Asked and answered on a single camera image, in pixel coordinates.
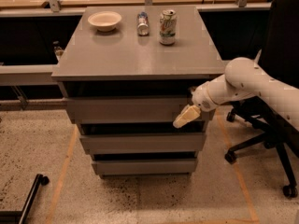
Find black wheeled stand base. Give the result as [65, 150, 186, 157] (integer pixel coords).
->
[0, 174, 50, 224]

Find standing green white can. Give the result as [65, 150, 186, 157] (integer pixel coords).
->
[159, 9, 177, 46]

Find white bowl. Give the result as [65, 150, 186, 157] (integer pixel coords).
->
[88, 11, 122, 32]

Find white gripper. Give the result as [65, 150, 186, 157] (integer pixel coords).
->
[173, 81, 219, 128]

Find small bottle behind cabinet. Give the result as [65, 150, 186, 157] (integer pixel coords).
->
[53, 41, 64, 60]

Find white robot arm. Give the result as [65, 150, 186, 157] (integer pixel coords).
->
[173, 58, 299, 131]

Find black office chair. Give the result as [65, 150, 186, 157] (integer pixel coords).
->
[225, 0, 299, 198]

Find grey drawer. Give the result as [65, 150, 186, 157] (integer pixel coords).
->
[92, 159, 198, 175]
[80, 133, 206, 154]
[64, 94, 220, 125]

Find grey bottom drawer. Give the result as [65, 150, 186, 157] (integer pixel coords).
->
[92, 159, 198, 175]

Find grey middle drawer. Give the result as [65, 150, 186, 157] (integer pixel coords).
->
[80, 133, 206, 154]

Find small lying silver can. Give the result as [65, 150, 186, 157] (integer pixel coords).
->
[137, 12, 150, 36]

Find grey drawer cabinet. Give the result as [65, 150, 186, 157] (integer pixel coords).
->
[51, 5, 229, 179]

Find grey top drawer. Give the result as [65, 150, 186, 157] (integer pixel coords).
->
[64, 94, 220, 125]

